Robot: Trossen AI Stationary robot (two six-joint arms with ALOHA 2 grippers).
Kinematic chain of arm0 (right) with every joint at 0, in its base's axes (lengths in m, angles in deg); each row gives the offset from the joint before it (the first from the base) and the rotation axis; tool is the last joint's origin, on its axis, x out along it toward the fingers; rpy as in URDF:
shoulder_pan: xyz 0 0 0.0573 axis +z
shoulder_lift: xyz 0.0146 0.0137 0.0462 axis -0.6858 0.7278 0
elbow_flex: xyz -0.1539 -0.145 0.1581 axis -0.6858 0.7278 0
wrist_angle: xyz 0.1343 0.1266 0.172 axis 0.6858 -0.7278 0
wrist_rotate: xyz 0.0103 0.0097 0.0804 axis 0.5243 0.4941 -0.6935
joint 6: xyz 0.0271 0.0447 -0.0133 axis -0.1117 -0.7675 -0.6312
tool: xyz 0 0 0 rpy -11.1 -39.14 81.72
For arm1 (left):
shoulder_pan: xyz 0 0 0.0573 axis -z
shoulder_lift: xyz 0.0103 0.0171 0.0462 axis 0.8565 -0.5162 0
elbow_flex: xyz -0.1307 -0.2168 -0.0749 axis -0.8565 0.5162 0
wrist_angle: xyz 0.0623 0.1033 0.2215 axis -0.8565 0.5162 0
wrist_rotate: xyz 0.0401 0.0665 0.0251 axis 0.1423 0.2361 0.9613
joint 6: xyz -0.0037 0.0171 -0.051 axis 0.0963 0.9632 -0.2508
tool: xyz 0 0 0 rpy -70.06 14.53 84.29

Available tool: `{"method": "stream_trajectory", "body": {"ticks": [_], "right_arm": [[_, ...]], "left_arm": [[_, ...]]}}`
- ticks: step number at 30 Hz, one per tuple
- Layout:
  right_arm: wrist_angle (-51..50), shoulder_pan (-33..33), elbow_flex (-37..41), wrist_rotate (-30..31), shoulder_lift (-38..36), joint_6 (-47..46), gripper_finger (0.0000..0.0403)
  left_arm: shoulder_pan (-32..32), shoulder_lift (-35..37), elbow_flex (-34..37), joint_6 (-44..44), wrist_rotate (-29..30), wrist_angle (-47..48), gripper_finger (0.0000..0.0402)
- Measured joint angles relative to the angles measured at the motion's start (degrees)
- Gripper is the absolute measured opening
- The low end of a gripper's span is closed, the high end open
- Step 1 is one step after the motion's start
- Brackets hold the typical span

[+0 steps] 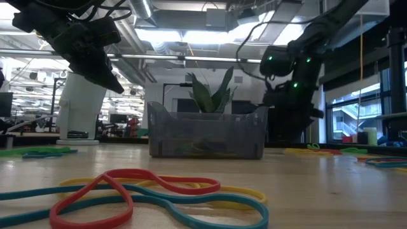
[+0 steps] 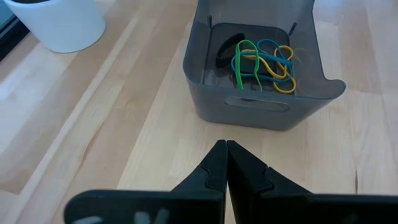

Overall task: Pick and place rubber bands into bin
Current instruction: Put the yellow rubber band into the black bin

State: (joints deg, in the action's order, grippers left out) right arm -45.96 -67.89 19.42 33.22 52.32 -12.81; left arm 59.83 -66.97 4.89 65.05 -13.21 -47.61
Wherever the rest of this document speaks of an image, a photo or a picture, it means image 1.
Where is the black cup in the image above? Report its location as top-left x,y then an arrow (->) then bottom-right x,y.
356,131 -> 369,146

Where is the green snake plant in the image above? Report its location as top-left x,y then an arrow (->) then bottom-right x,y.
186,66 -> 238,114

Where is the yellow rubber band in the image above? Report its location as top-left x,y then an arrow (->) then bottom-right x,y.
177,141 -> 238,159
59,176 -> 268,211
284,147 -> 335,157

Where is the grey translucent plastic bin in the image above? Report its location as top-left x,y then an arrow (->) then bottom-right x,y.
147,101 -> 269,160

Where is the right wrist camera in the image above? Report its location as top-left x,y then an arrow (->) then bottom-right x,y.
259,45 -> 295,78

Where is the silver round ventilation duct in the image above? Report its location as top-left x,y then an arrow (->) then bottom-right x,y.
128,0 -> 169,57

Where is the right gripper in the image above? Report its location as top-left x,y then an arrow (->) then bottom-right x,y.
263,47 -> 324,144

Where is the silver rectangular air duct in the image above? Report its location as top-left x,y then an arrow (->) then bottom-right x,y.
259,0 -> 319,45

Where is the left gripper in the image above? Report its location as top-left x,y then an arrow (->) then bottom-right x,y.
52,22 -> 125,95

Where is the black stand pole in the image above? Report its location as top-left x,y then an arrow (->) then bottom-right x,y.
386,0 -> 407,144

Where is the black background monitor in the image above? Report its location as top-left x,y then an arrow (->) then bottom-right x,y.
0,92 -> 14,118

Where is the yellow hanging cable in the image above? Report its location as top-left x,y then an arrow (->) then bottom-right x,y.
358,14 -> 364,108

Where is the black aluminium table frame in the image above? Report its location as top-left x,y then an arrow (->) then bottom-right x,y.
0,133 -> 407,157

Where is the blue object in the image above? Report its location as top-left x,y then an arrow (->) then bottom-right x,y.
378,135 -> 407,148

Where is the black looped cable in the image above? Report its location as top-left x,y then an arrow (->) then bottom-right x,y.
235,20 -> 289,82

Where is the linear ceiling light fixture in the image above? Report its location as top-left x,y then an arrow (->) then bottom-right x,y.
106,53 -> 262,64

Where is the black bent tube stand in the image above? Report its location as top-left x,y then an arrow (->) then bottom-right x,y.
162,81 -> 194,108

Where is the pale green bottle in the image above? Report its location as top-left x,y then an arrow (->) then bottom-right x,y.
362,127 -> 378,146

